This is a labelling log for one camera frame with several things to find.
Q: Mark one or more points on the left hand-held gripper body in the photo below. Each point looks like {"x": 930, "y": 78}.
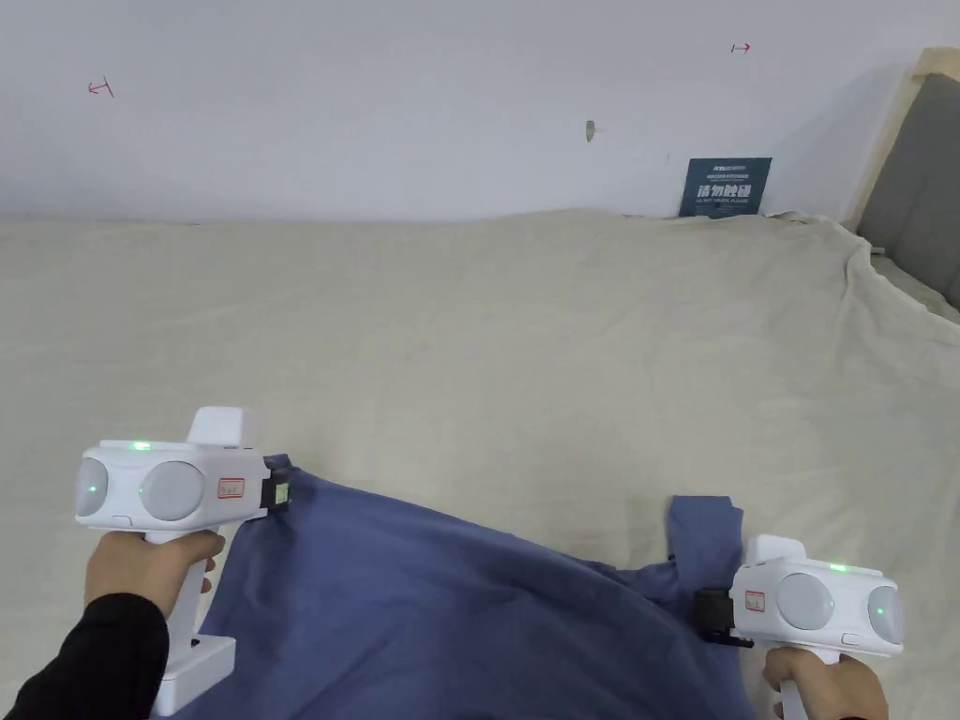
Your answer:
{"x": 172, "y": 487}

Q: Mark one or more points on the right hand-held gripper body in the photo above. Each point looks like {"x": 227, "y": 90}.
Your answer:
{"x": 814, "y": 604}

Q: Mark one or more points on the blue shirt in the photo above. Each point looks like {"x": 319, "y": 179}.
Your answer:
{"x": 450, "y": 607}

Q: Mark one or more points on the person's left hand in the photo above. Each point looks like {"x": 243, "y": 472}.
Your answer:
{"x": 146, "y": 559}

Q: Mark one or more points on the person's right hand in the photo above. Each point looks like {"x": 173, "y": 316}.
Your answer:
{"x": 825, "y": 690}

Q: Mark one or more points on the bed with beige sheet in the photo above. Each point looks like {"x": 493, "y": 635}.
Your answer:
{"x": 480, "y": 337}

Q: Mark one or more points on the dark blue sign card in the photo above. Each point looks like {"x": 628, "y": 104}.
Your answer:
{"x": 726, "y": 187}

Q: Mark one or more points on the grey padded headboard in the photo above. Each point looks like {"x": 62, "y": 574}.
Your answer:
{"x": 911, "y": 169}

